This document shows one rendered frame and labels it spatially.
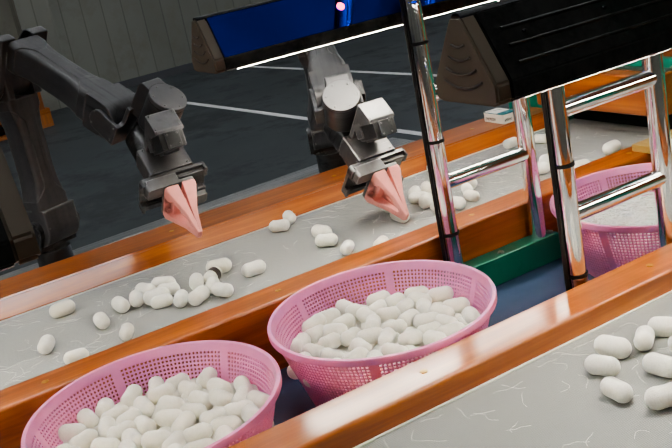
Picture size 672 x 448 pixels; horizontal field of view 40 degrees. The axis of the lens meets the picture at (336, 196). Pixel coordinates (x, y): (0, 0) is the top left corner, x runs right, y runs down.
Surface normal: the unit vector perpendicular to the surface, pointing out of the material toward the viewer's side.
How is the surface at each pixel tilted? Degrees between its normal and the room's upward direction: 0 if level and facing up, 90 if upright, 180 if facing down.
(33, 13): 90
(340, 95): 44
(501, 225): 90
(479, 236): 90
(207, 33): 58
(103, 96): 31
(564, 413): 0
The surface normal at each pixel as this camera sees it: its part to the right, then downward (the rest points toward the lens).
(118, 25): 0.54, 0.14
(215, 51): 0.32, -0.36
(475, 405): -0.18, -0.94
